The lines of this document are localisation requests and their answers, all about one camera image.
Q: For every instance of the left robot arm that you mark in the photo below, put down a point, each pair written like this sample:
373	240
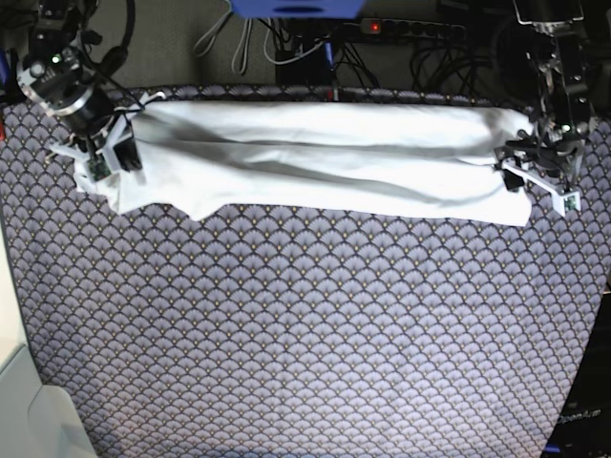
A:
564	116

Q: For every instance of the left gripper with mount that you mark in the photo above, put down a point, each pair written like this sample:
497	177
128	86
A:
543	168

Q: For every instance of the black power strip red light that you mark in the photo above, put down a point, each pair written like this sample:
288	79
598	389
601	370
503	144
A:
399	29

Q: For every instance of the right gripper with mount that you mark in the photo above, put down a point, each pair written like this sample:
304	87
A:
111	150

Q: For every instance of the white T-shirt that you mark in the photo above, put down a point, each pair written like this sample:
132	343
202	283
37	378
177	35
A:
410	161

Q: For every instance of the patterned grey table cloth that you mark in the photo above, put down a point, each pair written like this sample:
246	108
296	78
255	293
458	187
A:
286	331

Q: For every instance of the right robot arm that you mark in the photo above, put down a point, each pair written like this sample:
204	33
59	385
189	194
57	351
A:
59	75

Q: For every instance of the blue box overhead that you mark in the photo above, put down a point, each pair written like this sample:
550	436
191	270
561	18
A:
301	9

